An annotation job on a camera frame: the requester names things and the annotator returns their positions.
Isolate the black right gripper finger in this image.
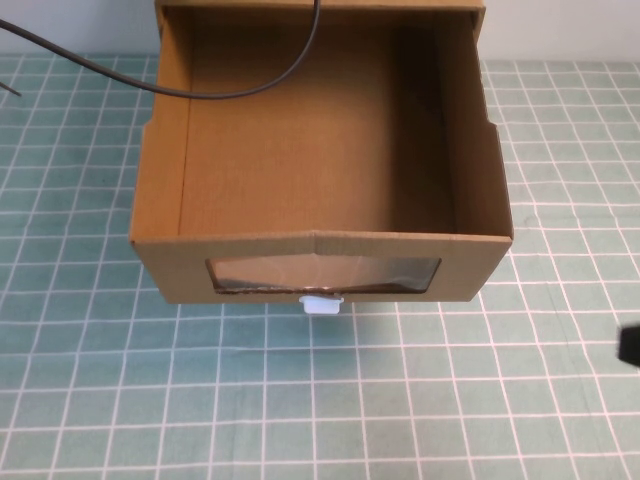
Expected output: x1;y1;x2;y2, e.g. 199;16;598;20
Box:
616;323;640;370

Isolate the cardboard drawer with scuffed window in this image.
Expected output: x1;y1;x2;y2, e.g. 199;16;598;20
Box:
130;3;514;305

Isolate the green white-grid tablecloth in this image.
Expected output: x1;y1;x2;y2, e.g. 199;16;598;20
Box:
0;53;640;480

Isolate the white plastic drawer handle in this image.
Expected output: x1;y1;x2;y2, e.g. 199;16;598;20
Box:
298;294;346;315

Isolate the black thick cable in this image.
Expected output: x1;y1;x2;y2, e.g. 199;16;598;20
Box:
0;0;323;100

